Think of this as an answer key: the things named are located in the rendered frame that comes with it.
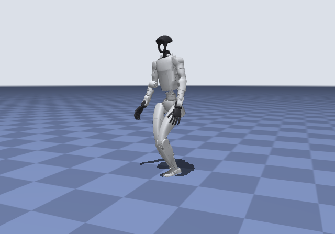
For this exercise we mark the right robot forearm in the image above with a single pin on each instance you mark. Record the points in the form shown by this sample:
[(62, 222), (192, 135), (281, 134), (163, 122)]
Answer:
[(148, 95)]

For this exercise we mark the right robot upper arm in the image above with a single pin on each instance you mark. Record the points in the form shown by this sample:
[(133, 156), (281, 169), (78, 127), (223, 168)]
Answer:
[(154, 82)]

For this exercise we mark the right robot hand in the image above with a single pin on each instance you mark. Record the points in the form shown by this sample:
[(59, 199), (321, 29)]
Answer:
[(139, 110)]

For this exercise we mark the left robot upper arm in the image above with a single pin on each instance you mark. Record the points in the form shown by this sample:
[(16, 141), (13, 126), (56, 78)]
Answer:
[(179, 63)]

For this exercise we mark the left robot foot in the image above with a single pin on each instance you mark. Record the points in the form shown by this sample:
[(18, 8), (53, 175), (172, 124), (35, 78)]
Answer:
[(172, 172)]

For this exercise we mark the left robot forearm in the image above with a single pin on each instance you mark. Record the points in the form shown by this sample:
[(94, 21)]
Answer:
[(181, 91)]

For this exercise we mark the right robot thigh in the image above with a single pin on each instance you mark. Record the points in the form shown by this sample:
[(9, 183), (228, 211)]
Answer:
[(158, 117)]

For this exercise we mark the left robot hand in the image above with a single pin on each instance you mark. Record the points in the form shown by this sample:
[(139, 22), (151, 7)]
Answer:
[(175, 113)]

